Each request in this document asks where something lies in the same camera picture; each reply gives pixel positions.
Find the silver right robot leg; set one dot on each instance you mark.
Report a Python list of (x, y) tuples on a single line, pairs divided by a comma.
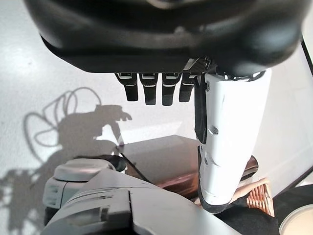
[(298, 220)]

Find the glossy brown stool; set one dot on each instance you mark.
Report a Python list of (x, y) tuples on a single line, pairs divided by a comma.
[(159, 156)]

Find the rectangular wicker laundry basket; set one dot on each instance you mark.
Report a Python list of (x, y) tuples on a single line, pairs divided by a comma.
[(259, 198)]

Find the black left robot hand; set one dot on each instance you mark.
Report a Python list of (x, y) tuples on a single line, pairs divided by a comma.
[(159, 36)]

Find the silver left robot leg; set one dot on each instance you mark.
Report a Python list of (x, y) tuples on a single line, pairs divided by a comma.
[(110, 208)]

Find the silver robot leg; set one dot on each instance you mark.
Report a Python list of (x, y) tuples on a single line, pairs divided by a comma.
[(110, 208), (298, 220)]

